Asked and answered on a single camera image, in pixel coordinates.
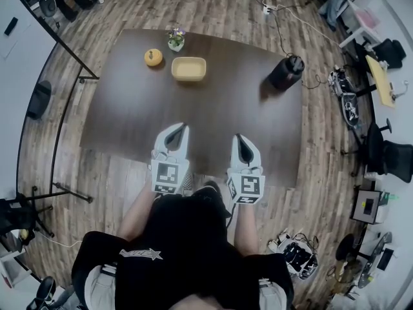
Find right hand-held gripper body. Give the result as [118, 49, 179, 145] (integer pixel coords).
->
[227, 168, 266, 205]

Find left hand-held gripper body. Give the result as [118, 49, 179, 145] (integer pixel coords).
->
[150, 152, 190, 195]

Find person's right forearm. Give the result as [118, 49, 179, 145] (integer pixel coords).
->
[234, 202, 261, 257]

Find person's left forearm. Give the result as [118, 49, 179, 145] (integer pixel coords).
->
[117, 191, 159, 242]

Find person's black t-shirt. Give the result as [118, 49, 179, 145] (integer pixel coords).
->
[70, 192, 295, 310]

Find orange pumpkin ornament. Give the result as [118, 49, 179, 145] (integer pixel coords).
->
[144, 49, 163, 67]

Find white open electronics case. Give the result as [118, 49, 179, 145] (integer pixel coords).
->
[267, 229, 319, 281]

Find large dark water jug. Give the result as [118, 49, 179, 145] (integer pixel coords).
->
[267, 54, 306, 90]

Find potted purple flower plant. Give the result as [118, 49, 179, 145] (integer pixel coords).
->
[166, 27, 186, 52]

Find white black robotic device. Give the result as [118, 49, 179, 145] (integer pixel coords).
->
[341, 92, 361, 129]
[327, 68, 352, 95]

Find round glass side table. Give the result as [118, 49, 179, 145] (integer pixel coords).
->
[335, 231, 394, 289]

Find grey box with black panel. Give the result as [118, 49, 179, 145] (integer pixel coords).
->
[351, 189, 383, 225]

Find black waste bin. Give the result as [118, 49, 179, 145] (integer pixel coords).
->
[27, 80, 53, 120]

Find black office chair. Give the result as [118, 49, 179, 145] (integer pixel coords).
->
[0, 192, 55, 238]
[363, 38, 407, 70]
[341, 118, 413, 184]

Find small light wooden desk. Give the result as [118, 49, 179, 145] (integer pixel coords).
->
[365, 55, 396, 109]

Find small black screen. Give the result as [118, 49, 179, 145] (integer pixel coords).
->
[376, 247, 395, 271]

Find white table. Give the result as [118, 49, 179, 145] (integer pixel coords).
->
[338, 0, 385, 50]

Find pink translucent storage box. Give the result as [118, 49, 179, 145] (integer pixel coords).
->
[354, 6, 381, 32]

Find black rectangular device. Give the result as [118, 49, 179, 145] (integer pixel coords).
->
[3, 17, 19, 37]

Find light grey shoulder strap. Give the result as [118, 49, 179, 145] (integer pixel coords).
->
[84, 263, 117, 310]
[257, 278, 287, 310]

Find white desk with black frame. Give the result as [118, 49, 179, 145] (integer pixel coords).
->
[0, 0, 101, 205]

